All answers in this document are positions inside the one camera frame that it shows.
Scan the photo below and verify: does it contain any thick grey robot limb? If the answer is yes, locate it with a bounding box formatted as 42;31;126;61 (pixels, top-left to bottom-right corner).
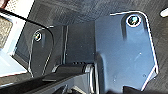
0;61;100;94

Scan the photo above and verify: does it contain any pale robot body panel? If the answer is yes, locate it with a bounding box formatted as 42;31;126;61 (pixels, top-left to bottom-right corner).
0;0;35;79

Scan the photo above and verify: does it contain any thin black cable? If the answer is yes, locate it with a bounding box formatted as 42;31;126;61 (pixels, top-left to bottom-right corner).
0;7;56;30

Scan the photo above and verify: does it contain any small round metal connector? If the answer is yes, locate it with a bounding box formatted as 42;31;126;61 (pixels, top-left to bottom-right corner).
127;14;142;28
34;31;44;42

